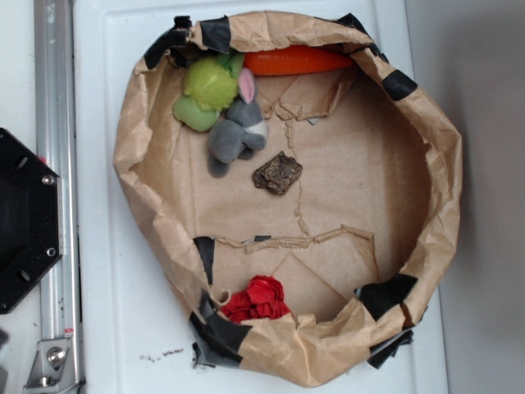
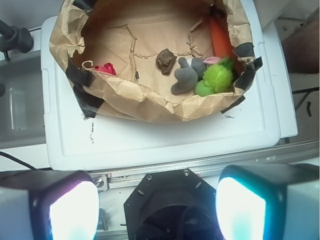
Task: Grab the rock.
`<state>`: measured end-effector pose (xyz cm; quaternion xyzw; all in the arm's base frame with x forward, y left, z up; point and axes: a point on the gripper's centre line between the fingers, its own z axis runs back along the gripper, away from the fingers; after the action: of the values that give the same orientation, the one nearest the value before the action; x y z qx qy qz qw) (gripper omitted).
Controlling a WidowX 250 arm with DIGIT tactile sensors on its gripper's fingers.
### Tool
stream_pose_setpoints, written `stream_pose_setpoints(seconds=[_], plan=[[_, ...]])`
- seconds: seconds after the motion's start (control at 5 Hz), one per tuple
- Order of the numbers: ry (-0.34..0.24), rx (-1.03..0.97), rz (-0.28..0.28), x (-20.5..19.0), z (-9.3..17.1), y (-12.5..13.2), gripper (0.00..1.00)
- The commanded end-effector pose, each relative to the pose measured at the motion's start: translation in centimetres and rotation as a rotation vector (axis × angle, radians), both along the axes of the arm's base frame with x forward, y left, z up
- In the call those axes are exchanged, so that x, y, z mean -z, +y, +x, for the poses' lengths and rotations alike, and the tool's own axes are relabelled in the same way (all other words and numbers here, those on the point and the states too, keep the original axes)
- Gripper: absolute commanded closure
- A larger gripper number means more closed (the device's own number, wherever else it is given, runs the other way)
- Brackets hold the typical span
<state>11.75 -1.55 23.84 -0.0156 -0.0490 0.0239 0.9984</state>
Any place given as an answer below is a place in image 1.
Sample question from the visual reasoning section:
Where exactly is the green plush toy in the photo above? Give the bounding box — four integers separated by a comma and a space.
172, 52, 244, 132

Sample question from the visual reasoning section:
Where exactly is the red crumpled paper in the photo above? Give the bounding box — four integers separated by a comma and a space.
221, 275, 291, 323

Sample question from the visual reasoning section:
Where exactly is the metal corner bracket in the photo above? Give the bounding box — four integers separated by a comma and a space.
23, 338, 84, 393

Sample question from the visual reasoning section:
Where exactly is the dark brown rock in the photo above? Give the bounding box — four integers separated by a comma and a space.
252, 151, 303, 195

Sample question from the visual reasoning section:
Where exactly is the brown paper bag enclosure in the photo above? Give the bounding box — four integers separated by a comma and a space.
113, 11, 463, 387

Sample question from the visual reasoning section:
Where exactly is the aluminium extrusion rail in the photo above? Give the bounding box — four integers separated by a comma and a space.
34, 1, 82, 341

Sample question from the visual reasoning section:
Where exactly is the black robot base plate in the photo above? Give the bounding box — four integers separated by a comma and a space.
0, 128, 62, 314

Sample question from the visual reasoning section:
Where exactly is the orange plastic carrot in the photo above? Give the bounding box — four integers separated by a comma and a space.
244, 45, 354, 76

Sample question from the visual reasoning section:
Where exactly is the white tray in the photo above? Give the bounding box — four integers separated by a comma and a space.
72, 0, 450, 394

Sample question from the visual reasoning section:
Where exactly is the grey plush bunny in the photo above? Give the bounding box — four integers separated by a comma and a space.
208, 67, 269, 178

